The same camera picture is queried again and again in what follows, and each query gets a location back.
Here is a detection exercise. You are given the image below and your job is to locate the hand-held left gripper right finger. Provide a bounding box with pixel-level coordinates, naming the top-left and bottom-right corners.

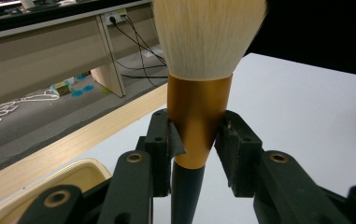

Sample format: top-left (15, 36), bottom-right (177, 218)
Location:
top-left (214, 110), bottom-right (264, 199)

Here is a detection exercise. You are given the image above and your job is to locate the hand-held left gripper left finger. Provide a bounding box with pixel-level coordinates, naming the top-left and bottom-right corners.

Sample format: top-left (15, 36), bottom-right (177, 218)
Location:
top-left (136, 108), bottom-right (187, 198)

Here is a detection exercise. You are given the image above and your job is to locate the makeup brush with gold ferrule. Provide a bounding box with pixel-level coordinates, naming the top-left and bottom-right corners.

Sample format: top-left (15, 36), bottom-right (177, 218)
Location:
top-left (151, 0), bottom-right (268, 224)

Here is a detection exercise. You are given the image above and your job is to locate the beige square cup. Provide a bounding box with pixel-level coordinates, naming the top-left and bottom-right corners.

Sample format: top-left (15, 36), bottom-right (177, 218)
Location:
top-left (0, 158), bottom-right (113, 224)

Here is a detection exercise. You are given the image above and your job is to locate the white table board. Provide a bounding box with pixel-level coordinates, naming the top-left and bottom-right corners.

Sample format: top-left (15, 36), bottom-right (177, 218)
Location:
top-left (0, 52), bottom-right (356, 224)

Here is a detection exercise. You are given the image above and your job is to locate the light wooden table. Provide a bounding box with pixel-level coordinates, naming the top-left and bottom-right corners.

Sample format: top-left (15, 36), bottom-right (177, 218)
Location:
top-left (0, 83), bottom-right (170, 215)

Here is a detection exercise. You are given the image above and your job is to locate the small colourful box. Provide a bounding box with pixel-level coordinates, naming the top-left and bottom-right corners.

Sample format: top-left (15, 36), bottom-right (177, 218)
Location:
top-left (50, 79), bottom-right (73, 97)

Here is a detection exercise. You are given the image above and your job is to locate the light wooden office desk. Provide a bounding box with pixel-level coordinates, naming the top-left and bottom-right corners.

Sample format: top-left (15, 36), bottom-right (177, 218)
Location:
top-left (0, 0), bottom-right (167, 114)

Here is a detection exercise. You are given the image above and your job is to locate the dark office equipment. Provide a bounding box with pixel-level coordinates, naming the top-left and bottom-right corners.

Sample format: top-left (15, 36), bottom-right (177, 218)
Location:
top-left (0, 0), bottom-right (62, 21)

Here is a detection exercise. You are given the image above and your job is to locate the black floor cable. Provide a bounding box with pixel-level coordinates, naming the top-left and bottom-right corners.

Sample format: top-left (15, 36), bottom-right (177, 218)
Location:
top-left (109, 14), bottom-right (169, 68)
top-left (115, 36), bottom-right (169, 89)

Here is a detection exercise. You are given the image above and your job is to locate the white wall socket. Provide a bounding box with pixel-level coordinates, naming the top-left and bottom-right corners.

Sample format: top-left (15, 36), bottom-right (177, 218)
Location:
top-left (103, 8), bottom-right (129, 27)

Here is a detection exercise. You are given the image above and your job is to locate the white string bundle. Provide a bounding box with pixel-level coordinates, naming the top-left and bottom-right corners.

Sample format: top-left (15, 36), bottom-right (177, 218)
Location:
top-left (0, 89), bottom-right (61, 126)

